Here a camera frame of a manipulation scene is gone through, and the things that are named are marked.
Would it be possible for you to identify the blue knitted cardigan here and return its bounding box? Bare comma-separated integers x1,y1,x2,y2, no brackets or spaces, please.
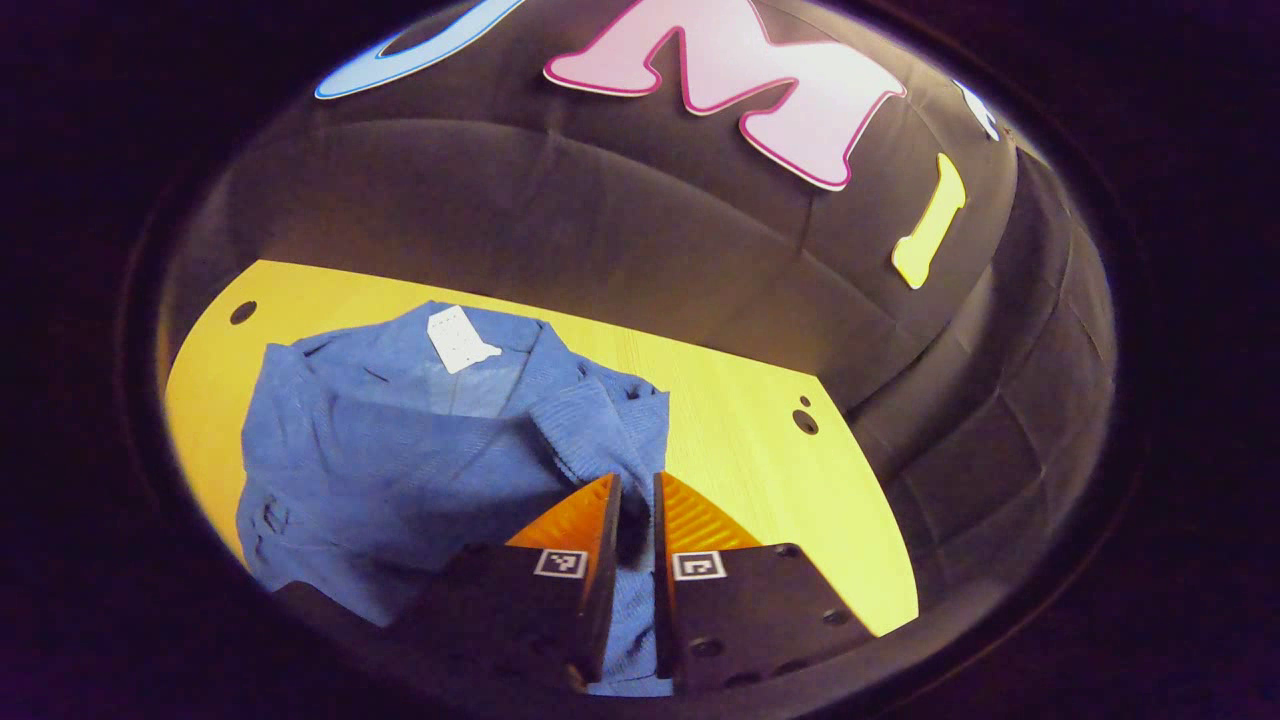
235,300,673,698

